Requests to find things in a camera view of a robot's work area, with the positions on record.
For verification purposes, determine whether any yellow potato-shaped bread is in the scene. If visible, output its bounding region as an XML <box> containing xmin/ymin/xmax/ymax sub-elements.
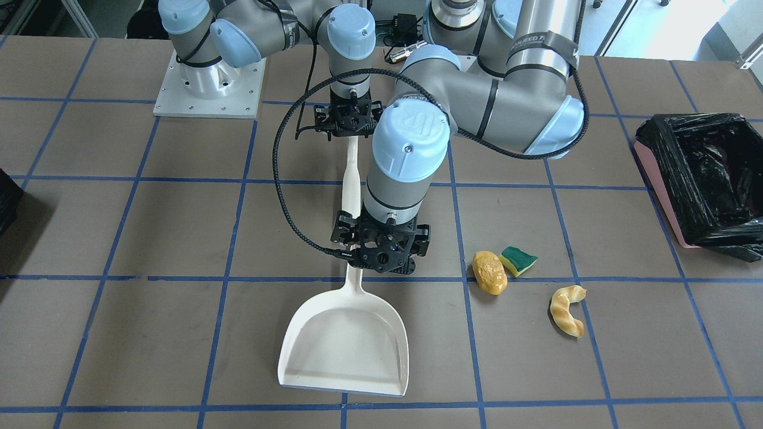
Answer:
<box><xmin>472</xmin><ymin>250</ymin><xmax>508</xmax><ymax>296</ymax></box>

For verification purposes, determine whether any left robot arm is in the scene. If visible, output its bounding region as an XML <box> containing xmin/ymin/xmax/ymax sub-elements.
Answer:
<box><xmin>331</xmin><ymin>1</ymin><xmax>590</xmax><ymax>274</ymax></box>

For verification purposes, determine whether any twisted croissant bread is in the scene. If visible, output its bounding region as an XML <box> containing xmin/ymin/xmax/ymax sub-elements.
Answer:
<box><xmin>550</xmin><ymin>285</ymin><xmax>588</xmax><ymax>338</ymax></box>

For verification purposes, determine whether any green yellow sponge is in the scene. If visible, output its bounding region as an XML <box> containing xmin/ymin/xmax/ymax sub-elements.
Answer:
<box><xmin>498</xmin><ymin>246</ymin><xmax>538</xmax><ymax>277</ymax></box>

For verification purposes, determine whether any black braided cable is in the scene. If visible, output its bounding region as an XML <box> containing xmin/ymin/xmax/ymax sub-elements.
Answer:
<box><xmin>272</xmin><ymin>66</ymin><xmax>590</xmax><ymax>258</ymax></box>

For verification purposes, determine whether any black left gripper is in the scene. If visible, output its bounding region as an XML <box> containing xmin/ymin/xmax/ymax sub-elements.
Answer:
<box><xmin>331</xmin><ymin>210</ymin><xmax>430</xmax><ymax>275</ymax></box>

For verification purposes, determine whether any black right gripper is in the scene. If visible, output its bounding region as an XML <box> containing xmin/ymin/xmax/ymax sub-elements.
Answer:
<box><xmin>296</xmin><ymin>98</ymin><xmax>383</xmax><ymax>141</ymax></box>

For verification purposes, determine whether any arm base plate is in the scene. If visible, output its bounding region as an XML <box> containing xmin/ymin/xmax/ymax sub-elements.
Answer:
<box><xmin>153</xmin><ymin>52</ymin><xmax>267</xmax><ymax>119</ymax></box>

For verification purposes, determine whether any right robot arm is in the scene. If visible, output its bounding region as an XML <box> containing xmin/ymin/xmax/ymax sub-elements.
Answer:
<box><xmin>154</xmin><ymin>1</ymin><xmax>382</xmax><ymax>138</ymax></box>

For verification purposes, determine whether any white plastic dustpan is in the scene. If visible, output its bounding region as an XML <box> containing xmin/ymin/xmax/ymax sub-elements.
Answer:
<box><xmin>277</xmin><ymin>266</ymin><xmax>410</xmax><ymax>397</ymax></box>

